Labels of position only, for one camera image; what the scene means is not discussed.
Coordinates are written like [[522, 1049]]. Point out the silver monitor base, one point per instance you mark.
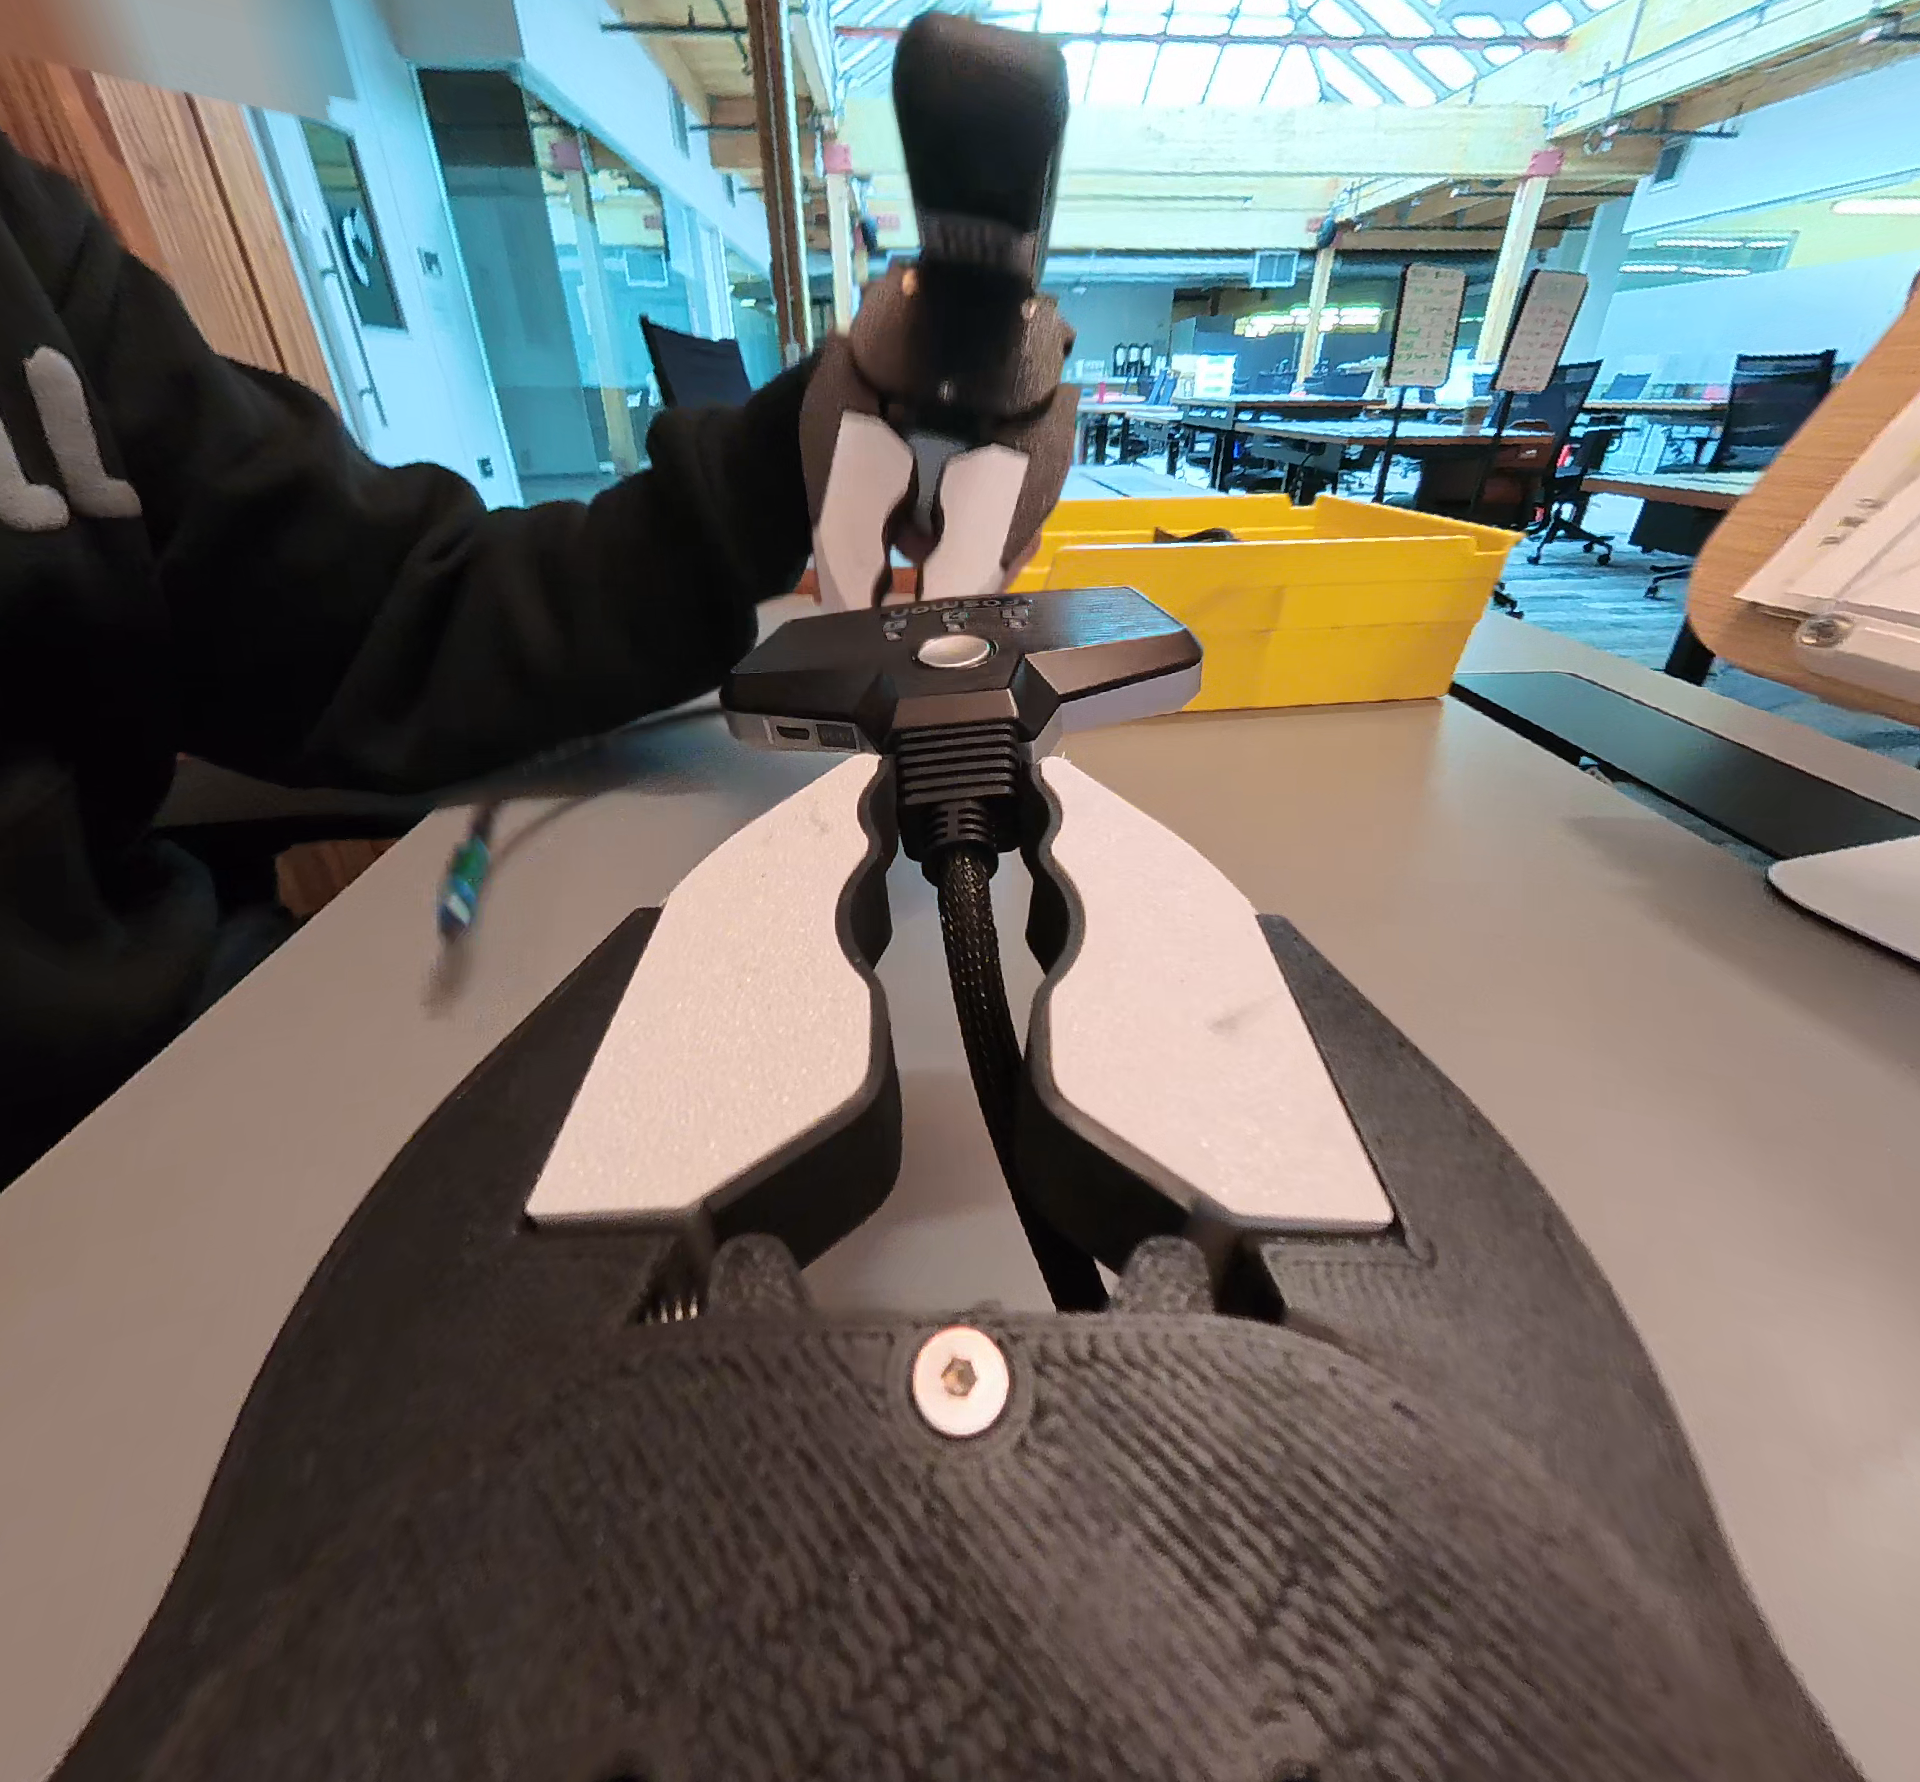
[[1859, 898]]

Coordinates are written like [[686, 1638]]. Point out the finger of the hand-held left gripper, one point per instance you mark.
[[857, 507], [978, 524]]

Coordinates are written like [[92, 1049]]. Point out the black office chair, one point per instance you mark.
[[1575, 446], [692, 365], [1772, 417]]

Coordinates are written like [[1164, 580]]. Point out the long office table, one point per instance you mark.
[[1351, 441]]

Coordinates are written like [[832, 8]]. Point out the yellow plastic bin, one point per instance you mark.
[[1318, 612]]

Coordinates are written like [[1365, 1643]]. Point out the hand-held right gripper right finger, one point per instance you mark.
[[1200, 1049]]

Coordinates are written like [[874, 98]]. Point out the wooden office desk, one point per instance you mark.
[[1667, 484]]

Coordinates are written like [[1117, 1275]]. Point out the black usb hub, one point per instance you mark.
[[1049, 655]]

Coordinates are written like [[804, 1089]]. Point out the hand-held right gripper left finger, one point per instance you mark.
[[705, 1031]]

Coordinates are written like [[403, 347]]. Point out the white paper sheets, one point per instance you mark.
[[1867, 552]]

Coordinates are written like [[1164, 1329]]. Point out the person's left forearm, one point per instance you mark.
[[599, 584]]

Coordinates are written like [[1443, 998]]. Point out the standing whiteboard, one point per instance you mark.
[[1427, 324], [1542, 330]]

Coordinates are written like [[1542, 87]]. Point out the wooden board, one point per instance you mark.
[[1783, 524]]

